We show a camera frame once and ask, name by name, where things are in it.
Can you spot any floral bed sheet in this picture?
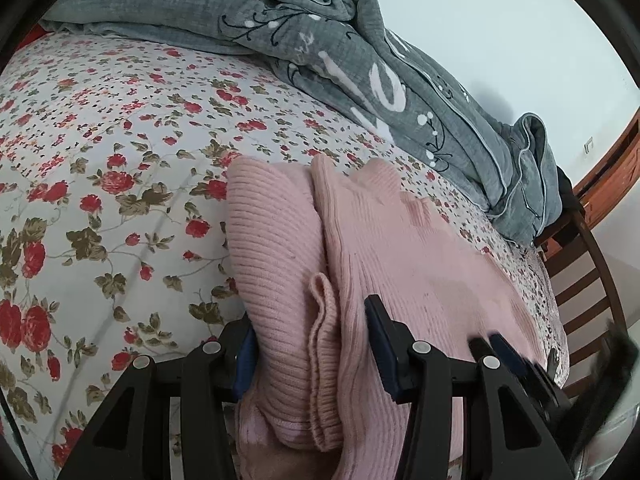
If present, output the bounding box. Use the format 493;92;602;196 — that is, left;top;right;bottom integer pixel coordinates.
0;30;568;480

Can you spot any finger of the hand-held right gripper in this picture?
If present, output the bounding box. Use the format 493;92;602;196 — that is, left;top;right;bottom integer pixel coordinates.
488;332;573;413
468;336;496;361

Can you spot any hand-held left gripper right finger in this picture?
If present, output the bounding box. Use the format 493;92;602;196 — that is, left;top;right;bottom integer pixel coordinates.
363;294;573;480

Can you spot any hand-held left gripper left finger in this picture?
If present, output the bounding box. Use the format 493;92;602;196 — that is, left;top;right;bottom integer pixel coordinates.
57;312;258;480

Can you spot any wooden chair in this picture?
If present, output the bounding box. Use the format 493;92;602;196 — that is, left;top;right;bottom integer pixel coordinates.
532;207;628;398

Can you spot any dark cloth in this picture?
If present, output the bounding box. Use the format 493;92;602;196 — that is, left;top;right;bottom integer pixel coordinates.
555;166;585;218

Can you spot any grey printed quilt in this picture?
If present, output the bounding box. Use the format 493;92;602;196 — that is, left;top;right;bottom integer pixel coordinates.
40;0;563;248

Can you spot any pink knit sweater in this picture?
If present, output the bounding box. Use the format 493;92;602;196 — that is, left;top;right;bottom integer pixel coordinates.
225;152;556;480

